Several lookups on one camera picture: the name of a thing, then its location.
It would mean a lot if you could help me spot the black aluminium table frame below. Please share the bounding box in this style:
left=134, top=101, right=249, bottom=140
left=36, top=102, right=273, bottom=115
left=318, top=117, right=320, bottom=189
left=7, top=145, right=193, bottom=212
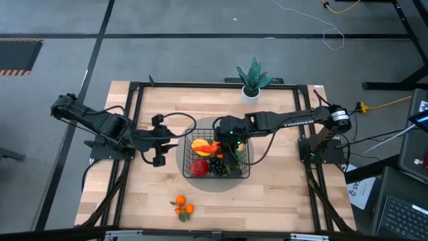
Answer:
left=75, top=79, right=358, bottom=241

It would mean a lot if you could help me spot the grey equipment case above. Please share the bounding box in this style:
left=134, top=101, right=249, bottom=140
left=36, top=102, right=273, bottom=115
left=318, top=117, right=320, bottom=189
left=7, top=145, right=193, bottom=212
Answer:
left=397, top=88, right=428, bottom=183

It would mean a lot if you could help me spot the white paper sheet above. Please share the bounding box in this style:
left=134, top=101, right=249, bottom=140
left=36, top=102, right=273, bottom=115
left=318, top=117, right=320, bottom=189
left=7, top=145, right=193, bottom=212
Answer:
left=345, top=163, right=378, bottom=211

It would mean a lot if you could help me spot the red pomegranate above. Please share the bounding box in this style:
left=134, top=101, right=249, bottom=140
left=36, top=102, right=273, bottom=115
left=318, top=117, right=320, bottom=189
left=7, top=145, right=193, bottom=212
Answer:
left=189, top=159, right=210, bottom=177

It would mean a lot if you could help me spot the hazard striped floor mat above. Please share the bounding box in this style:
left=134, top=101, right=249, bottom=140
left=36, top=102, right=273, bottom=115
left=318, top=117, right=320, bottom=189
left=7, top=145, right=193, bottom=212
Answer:
left=0, top=38, right=44, bottom=76

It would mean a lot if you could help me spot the white floor cable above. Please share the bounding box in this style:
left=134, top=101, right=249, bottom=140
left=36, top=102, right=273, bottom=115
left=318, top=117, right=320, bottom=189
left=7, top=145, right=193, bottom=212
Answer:
left=272, top=0, right=346, bottom=52

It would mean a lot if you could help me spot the green artificial plant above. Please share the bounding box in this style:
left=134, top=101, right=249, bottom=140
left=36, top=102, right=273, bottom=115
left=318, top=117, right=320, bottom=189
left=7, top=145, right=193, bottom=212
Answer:
left=235, top=56, right=274, bottom=96

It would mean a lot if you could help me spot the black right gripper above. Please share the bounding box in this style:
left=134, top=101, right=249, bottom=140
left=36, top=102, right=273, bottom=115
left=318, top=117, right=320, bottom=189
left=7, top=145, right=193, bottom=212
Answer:
left=215, top=115, right=248, bottom=168

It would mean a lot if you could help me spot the black laptop keyboard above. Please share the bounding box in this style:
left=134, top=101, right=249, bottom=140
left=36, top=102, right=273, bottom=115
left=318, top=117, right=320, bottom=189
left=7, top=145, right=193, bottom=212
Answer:
left=376, top=195, right=428, bottom=241

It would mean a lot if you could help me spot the dark grape bunch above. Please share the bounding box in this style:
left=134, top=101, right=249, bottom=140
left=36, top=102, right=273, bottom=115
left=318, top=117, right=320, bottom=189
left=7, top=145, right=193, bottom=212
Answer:
left=209, top=156, right=228, bottom=177

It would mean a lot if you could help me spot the orange carrot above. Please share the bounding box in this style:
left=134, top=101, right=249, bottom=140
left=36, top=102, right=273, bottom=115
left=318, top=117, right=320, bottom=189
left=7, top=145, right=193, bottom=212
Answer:
left=193, top=143, right=221, bottom=155

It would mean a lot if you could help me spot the yellow extension cord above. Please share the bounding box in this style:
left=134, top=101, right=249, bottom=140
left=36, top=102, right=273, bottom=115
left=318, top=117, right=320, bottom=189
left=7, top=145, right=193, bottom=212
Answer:
left=356, top=96, right=413, bottom=114

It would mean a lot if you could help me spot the yellow star fruit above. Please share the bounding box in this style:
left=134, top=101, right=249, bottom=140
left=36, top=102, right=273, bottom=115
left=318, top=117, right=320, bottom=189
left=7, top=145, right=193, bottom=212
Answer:
left=191, top=138, right=212, bottom=157

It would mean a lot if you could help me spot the yellow floor cable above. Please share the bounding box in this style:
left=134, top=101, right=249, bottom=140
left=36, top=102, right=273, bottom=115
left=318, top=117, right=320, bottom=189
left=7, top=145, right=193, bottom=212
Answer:
left=320, top=0, right=362, bottom=15

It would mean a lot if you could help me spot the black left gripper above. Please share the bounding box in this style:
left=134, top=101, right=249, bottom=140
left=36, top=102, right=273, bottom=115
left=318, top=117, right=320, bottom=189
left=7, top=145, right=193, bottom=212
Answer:
left=148, top=114, right=180, bottom=167

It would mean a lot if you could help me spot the black wire basket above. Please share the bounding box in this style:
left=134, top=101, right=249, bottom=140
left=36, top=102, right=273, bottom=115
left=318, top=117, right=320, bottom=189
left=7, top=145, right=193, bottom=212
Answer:
left=182, top=128, right=251, bottom=179

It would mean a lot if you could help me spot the red fruit at left edge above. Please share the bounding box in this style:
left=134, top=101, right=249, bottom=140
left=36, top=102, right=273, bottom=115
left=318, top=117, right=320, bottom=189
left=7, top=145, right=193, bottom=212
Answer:
left=169, top=194, right=195, bottom=224

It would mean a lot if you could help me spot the black desk leg frame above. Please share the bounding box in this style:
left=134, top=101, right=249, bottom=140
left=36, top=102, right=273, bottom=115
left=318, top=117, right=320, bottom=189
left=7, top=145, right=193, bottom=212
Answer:
left=334, top=0, right=428, bottom=91

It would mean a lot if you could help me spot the white plant pot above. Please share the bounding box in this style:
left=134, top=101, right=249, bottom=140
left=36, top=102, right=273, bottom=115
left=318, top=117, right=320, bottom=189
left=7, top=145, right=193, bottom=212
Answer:
left=241, top=86, right=261, bottom=104

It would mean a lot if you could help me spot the tablet with lit screen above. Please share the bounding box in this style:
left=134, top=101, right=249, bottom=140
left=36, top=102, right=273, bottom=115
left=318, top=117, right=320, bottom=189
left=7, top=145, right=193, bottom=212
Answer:
left=407, top=109, right=428, bottom=133

